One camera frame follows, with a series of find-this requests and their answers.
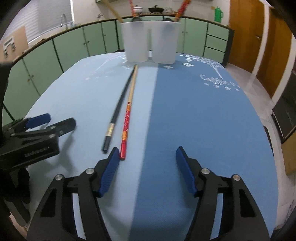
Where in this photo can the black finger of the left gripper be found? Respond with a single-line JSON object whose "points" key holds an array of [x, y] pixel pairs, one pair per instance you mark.
{"points": [[57, 129]]}

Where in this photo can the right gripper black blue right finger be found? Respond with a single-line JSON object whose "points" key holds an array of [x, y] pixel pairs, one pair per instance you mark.
{"points": [[241, 218]]}

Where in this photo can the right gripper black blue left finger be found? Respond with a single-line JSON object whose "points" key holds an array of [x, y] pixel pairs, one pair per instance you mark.
{"points": [[72, 197]]}

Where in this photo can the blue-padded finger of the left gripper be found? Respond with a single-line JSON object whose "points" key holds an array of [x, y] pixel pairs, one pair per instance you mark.
{"points": [[24, 124]]}

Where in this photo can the red wooden chopstick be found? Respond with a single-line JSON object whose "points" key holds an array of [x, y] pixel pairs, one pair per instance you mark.
{"points": [[181, 10], [132, 8], [127, 115]]}

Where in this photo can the green lower kitchen cabinets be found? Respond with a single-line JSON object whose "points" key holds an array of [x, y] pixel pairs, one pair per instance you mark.
{"points": [[36, 69]]}

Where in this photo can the black chopstick on table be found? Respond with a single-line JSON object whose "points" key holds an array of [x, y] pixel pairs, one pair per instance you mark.
{"points": [[109, 132]]}

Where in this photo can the cardboard board with paper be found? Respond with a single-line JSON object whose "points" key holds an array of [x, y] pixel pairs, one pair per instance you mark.
{"points": [[14, 45]]}

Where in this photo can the two-tone blue tablecloth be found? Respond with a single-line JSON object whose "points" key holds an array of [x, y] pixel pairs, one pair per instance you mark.
{"points": [[187, 104]]}

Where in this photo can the white window blind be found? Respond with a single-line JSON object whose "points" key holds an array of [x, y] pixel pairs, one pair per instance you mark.
{"points": [[40, 16]]}

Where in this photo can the chrome sink faucet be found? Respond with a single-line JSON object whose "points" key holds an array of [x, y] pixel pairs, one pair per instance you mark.
{"points": [[64, 22]]}

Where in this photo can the white plastic utensil holder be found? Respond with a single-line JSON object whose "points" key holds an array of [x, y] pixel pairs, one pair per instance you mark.
{"points": [[150, 39]]}

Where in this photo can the wooden chopstick in holder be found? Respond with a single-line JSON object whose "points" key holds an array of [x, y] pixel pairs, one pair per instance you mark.
{"points": [[109, 6]]}

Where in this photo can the white cooking pot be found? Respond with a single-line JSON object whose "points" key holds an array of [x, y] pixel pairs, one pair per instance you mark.
{"points": [[138, 9]]}

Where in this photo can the black wok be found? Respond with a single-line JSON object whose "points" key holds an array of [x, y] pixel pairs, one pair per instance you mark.
{"points": [[156, 10]]}

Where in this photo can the brown wooden door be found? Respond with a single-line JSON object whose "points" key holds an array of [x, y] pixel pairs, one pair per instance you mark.
{"points": [[247, 21], [276, 53]]}

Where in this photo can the green thermos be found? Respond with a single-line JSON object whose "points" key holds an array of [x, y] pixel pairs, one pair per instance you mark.
{"points": [[218, 15]]}

